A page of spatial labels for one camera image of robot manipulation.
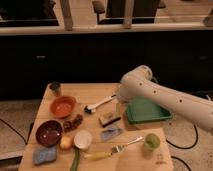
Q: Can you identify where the white handled dish brush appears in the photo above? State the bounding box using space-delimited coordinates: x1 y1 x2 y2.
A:
84 94 116 114

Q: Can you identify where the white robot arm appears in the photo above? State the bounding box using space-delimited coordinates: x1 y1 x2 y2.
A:
115 65 213 134

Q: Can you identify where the white paper cup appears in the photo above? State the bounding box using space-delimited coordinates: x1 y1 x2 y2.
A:
74 130 92 150

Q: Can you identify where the green cup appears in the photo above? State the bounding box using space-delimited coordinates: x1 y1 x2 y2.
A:
144 133 160 151

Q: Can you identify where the tan scrub block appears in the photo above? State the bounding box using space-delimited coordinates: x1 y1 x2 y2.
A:
99 112 121 128

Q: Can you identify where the green plastic tray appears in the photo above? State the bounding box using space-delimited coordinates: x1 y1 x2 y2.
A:
125 96 172 124

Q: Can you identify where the blue grey cloth piece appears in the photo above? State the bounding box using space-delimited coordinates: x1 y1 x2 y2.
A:
101 128 122 141

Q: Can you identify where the orange bowl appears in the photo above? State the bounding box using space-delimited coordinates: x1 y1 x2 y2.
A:
50 96 76 118

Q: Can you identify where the brown dried fruit cluster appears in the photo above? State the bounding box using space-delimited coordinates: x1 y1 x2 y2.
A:
63 114 83 132

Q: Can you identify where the yellow onion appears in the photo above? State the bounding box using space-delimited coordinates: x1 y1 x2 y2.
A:
60 136 73 150

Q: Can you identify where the dark red bowl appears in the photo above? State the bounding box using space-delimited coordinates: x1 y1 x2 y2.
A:
35 120 62 147

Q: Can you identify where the green vegetable stalk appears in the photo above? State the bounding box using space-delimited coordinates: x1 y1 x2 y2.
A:
70 148 80 171

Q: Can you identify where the blue sponge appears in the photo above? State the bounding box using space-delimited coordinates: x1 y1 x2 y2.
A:
32 146 57 165

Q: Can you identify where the yellow handled fork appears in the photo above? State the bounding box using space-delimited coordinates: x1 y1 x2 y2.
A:
83 136 143 160

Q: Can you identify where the black cable on floor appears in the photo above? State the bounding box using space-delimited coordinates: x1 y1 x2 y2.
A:
165 123 200 171

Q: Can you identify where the black cable left floor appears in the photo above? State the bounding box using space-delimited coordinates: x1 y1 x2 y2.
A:
0 118 28 145

